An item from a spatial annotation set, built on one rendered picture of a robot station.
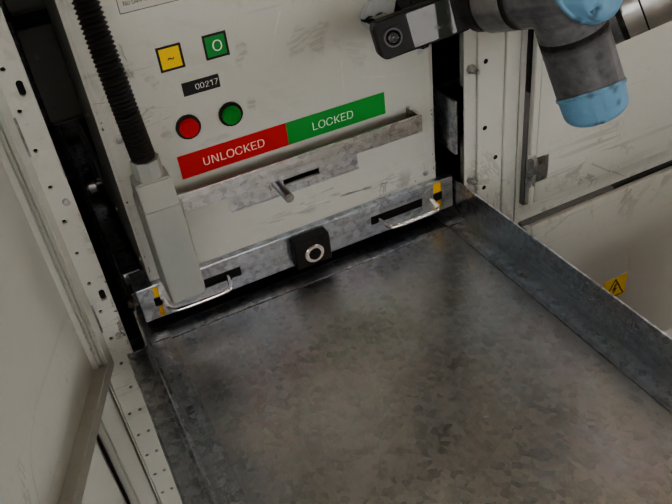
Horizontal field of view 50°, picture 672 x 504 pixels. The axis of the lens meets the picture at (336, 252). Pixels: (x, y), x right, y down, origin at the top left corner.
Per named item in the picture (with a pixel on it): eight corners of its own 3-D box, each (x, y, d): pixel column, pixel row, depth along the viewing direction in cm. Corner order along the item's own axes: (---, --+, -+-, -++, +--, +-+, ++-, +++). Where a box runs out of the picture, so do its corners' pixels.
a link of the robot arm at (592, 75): (625, 75, 87) (602, -10, 81) (638, 119, 78) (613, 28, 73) (560, 96, 90) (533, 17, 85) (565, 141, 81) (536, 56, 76)
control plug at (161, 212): (208, 293, 96) (176, 181, 86) (173, 306, 95) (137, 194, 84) (191, 263, 102) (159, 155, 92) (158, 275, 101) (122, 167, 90)
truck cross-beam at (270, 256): (453, 205, 122) (452, 175, 119) (146, 323, 106) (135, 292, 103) (437, 193, 126) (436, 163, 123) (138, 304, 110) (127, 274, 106)
